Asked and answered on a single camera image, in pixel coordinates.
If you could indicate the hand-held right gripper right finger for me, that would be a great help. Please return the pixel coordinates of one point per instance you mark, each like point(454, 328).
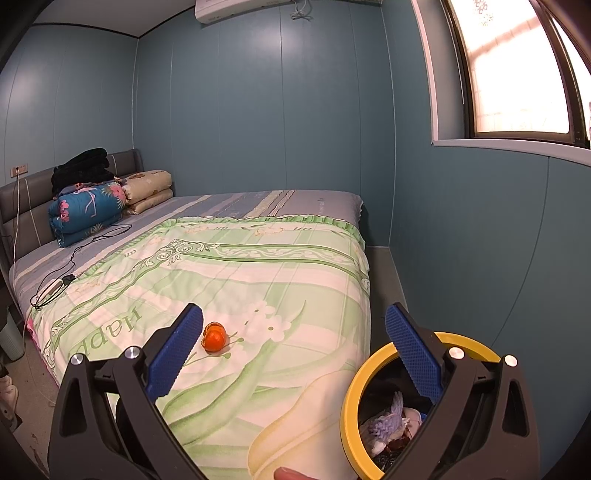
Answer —
point(413, 350)

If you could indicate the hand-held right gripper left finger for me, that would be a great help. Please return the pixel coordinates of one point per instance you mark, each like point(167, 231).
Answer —
point(178, 350)

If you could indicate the orange tangerine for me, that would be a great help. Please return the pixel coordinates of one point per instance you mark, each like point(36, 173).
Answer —
point(214, 339)

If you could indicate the yellow rimmed black bin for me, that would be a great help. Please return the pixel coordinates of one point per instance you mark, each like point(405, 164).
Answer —
point(364, 369)

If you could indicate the white foam net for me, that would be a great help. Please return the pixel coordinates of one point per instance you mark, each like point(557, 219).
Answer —
point(392, 422)

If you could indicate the person's left hand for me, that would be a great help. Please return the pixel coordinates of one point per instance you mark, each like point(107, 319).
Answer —
point(293, 474)

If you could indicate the green floral quilt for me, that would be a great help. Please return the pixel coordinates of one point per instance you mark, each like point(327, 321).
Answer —
point(277, 286)

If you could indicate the black power adapter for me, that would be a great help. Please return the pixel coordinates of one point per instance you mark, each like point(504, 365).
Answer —
point(69, 278)

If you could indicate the grey striped bed sheet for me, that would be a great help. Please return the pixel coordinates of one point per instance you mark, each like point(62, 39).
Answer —
point(221, 205)

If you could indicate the folded beige quilt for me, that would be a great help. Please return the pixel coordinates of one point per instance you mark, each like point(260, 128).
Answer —
point(147, 191)

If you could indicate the folded blue floral quilt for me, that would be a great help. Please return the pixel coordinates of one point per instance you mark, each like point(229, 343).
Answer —
point(87, 210)

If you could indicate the pale green waste basket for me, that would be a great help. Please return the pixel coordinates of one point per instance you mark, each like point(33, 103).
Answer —
point(9, 341)

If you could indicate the white shoe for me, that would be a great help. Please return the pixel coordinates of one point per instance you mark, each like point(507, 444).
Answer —
point(8, 394)

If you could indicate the black clothing pile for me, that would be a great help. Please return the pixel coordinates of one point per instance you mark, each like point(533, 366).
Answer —
point(83, 168)

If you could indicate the grey upholstered bed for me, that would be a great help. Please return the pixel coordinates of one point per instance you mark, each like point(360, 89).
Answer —
point(27, 198)

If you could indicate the brown framed window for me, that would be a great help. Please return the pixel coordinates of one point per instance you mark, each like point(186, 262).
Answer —
point(517, 69)

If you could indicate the white air conditioner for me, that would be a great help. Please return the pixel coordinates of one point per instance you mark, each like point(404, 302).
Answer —
point(277, 8)

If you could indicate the wall power outlet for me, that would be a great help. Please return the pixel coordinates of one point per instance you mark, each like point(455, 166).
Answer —
point(19, 170)

